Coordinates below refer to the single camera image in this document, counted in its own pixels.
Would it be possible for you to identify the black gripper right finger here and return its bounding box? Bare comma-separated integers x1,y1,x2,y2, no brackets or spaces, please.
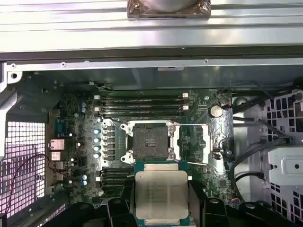
188,179,297,227

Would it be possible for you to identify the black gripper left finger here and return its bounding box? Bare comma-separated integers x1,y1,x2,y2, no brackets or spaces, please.
42,176,137,227

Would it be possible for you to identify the silver square CPU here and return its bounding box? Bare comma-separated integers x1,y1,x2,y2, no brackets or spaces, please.
134,161,190,227

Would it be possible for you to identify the RAM slot with black clips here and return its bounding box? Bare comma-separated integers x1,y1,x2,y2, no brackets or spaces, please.
100,168,134,176
99,111,190,118
99,98,190,105

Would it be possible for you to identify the silver metal socket cover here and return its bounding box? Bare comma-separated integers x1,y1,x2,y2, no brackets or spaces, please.
169,122,212,166

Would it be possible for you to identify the black CPU socket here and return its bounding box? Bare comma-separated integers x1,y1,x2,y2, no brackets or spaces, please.
120,122,176,164

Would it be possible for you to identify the thin metal locking lever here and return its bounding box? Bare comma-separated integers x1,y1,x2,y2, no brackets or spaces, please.
101,116,124,124

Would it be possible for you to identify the green motherboard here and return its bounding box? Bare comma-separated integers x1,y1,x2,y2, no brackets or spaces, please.
48,88,235,207

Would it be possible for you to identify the silver rear port block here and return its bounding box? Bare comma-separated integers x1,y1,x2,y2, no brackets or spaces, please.
50,151,63,162
48,139,65,151

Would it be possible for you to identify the round silver coin battery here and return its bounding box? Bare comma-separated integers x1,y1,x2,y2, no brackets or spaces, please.
210,104,223,118

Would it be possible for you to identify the blue rear port connector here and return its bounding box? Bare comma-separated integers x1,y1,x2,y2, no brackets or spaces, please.
55,119,66,138

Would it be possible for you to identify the grey metal PC case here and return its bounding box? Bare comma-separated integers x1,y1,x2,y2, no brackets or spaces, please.
0,46,303,227

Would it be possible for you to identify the thick black flat cable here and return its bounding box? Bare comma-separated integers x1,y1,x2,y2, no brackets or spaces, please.
232,136,288,204

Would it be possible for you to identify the grey metal bracket with hole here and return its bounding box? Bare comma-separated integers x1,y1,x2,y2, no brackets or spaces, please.
268,147,303,184

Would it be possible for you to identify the thin red wire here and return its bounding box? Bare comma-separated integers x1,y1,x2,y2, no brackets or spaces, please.
4,153,52,215

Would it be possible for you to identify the thin black looped cable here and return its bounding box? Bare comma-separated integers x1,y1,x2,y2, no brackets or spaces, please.
221,81,273,100

